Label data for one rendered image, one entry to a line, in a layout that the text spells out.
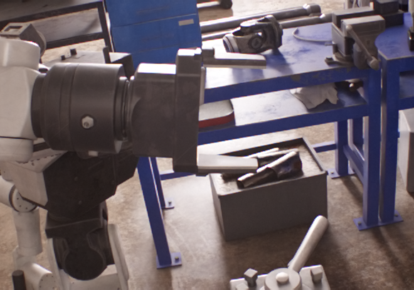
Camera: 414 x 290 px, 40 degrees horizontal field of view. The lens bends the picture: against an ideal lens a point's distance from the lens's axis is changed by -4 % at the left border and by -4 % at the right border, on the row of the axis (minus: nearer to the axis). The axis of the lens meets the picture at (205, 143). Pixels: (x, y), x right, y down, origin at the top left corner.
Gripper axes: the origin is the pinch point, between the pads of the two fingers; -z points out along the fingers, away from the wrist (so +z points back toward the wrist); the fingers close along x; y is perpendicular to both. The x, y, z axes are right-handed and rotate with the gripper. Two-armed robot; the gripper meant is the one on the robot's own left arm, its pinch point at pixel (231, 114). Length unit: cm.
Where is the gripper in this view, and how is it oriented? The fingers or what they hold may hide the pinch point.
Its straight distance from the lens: 59.1
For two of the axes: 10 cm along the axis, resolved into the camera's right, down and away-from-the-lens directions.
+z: -10.0, -0.5, -0.1
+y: 0.1, -3.6, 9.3
